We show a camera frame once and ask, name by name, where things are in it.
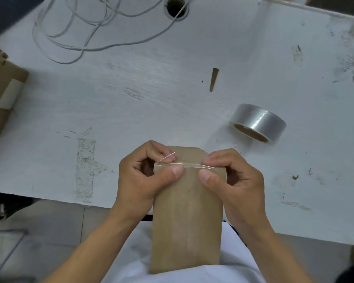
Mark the person's right hand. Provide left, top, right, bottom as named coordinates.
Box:
left=198, top=148, right=269, bottom=234

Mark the person's left hand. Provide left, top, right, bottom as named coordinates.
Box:
left=112, top=140, right=185, bottom=223

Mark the clear tape strip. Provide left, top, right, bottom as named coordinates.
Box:
left=154, top=153, right=226, bottom=171

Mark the person's right forearm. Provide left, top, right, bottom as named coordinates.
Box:
left=242, top=224, right=314, bottom=283

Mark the person's left forearm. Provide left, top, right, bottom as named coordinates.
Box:
left=43, top=203, right=142, bottom=283

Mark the clear packing tape roll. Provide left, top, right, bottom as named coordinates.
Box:
left=230, top=104, right=287, bottom=144

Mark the person's white shirt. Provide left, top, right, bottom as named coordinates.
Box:
left=102, top=219, right=267, bottom=283

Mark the brown cardboard box with tape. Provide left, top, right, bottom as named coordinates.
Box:
left=0, top=32, right=29, bottom=138

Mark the white cable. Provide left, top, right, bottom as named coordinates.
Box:
left=32, top=0, right=195, bottom=65

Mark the round desk cable grommet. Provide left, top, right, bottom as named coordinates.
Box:
left=164, top=0, right=189, bottom=21

